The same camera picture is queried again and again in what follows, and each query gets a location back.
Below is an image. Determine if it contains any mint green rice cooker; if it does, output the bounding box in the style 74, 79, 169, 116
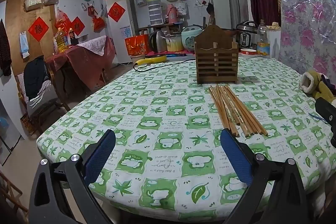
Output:
182, 26, 205, 51

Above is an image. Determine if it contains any steel pressure cooker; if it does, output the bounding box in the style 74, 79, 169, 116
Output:
236, 21, 259, 49

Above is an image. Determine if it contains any wooden slatted chopstick holder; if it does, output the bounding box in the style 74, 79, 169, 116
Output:
194, 25, 239, 85

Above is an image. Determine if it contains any red plastic table cover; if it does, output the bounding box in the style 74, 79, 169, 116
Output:
46, 35, 116, 90

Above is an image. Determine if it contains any white refrigerator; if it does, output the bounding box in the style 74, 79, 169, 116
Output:
106, 0, 138, 64

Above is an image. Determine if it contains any clear plastic oil bottle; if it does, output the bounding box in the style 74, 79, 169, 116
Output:
257, 19, 271, 56

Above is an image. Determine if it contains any red plastic bag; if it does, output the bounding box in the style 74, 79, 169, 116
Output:
55, 7, 72, 31

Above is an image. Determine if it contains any black power cable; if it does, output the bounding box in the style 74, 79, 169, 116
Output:
133, 59, 196, 73

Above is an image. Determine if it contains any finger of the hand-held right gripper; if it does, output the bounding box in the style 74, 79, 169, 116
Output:
315, 97, 336, 148

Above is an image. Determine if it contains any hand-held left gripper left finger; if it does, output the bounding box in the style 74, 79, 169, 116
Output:
28, 130, 116, 224

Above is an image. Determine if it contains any red gift bag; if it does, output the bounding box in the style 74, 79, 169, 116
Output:
125, 35, 150, 56

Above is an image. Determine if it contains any white tote bag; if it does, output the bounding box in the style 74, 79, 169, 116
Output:
178, 2, 189, 17

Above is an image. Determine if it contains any yellow cooking oil jug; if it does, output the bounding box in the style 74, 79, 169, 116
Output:
53, 27, 70, 53

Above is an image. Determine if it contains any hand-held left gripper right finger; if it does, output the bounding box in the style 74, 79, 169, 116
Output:
220, 129, 308, 224

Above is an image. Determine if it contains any white patterned cloth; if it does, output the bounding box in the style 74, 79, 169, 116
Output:
76, 36, 107, 56

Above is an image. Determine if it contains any green checked tablecloth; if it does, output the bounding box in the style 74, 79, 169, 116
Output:
37, 55, 336, 223

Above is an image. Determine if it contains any cream pot with steel lid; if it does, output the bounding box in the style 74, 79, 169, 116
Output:
165, 35, 184, 52

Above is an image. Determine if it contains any pink thermos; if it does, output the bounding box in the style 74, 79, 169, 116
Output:
167, 4, 180, 24

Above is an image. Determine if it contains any floral plastic sheet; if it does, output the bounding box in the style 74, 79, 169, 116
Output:
269, 0, 336, 88

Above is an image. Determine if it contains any bundle of wooden chopsticks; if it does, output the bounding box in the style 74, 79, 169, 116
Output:
209, 84, 268, 138

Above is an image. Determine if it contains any dark jacket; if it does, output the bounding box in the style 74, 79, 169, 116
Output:
23, 55, 50, 101

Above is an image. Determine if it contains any checked hanging handbag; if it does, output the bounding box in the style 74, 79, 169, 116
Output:
24, 0, 43, 12

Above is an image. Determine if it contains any plastic drawer tower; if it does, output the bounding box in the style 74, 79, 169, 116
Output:
147, 0, 164, 26

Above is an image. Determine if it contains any red diamond paper poster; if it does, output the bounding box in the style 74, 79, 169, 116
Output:
108, 2, 126, 23
70, 16, 86, 36
28, 17, 49, 42

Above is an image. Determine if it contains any yellow electric frying pan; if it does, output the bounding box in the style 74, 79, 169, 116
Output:
134, 55, 168, 65

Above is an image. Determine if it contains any dark sauce bottle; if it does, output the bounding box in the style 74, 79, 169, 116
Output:
69, 28, 79, 45

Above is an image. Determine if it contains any stainless steel kettle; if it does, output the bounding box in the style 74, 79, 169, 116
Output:
149, 30, 168, 52

